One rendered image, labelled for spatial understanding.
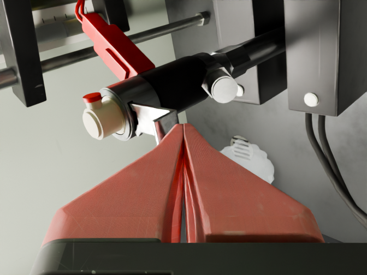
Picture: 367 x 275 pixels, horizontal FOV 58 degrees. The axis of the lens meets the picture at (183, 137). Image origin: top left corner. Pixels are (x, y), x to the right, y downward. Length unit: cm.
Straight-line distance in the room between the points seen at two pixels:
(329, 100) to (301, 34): 5
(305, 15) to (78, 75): 31
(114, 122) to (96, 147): 34
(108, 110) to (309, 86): 15
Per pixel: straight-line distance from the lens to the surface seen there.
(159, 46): 54
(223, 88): 17
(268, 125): 48
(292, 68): 25
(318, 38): 24
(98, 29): 20
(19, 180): 46
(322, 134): 26
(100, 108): 16
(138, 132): 16
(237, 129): 52
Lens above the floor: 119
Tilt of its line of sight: 35 degrees down
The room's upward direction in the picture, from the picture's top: 120 degrees counter-clockwise
